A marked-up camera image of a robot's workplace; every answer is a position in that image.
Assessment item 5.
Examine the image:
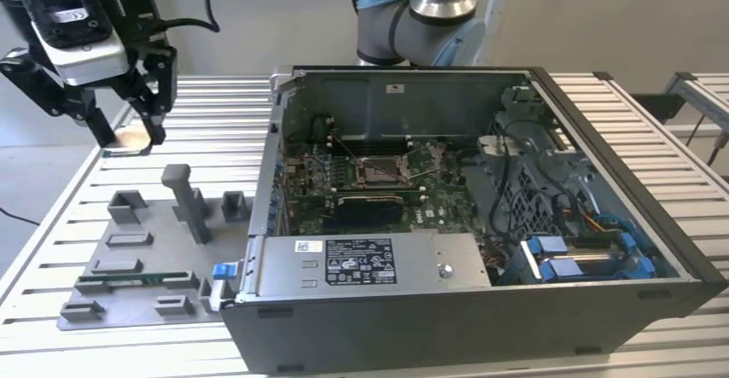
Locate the black open PC case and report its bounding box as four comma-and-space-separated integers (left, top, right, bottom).
219, 64, 729, 375

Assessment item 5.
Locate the green motherboard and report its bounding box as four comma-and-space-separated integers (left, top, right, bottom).
282, 138, 485, 236

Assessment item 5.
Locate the CPU socket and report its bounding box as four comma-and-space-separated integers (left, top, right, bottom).
355, 155, 409, 188

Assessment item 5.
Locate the black box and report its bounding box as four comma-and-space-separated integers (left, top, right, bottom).
629, 91, 685, 125

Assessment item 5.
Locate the black graphics card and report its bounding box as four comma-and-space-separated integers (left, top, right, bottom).
333, 194, 407, 230

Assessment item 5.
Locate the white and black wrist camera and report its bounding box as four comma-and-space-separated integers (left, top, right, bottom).
27, 0, 131, 87

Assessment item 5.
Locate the grey metal drive cage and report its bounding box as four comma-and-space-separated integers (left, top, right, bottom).
461, 108, 679, 286

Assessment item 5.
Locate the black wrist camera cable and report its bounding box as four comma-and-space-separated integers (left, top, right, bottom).
151, 0, 222, 33

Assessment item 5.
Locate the silver square CPU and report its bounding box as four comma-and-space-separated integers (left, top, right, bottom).
102, 125, 156, 157

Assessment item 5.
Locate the black wire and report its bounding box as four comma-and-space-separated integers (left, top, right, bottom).
489, 117, 582, 242

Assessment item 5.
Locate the silver power supply unit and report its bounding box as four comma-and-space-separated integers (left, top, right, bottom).
245, 232, 494, 303

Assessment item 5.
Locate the green RAM stick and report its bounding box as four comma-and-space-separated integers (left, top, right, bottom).
79, 271, 193, 288

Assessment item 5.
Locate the grey plastic parts rack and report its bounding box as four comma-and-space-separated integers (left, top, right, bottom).
56, 163, 258, 333

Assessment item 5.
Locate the aluminium slat side table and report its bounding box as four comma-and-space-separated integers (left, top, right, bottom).
664, 70, 729, 183

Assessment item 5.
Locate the thin metal locking lever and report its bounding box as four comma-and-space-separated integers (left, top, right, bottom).
333, 134, 361, 161

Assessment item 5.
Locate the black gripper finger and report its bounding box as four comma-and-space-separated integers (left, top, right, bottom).
0, 47, 119, 148
122, 47, 179, 145

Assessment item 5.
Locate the blue disk carrier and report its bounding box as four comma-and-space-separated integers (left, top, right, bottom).
526, 235, 569, 256
538, 256, 586, 282

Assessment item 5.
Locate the black RAM slot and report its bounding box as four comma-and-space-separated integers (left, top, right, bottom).
333, 135, 411, 146
335, 143, 413, 156

